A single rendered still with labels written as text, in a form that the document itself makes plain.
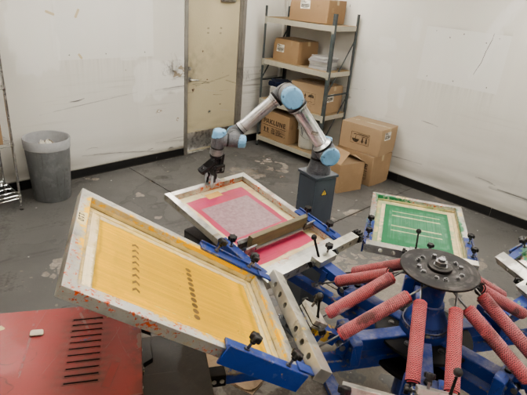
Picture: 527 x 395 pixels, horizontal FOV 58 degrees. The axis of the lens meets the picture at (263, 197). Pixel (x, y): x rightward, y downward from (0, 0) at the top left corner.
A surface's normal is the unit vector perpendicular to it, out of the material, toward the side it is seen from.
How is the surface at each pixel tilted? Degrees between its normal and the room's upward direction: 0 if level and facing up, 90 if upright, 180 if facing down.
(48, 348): 0
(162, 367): 0
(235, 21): 90
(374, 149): 90
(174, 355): 0
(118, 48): 90
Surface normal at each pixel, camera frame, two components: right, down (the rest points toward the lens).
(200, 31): 0.70, 0.34
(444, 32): -0.72, 0.24
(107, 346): 0.07, -0.91
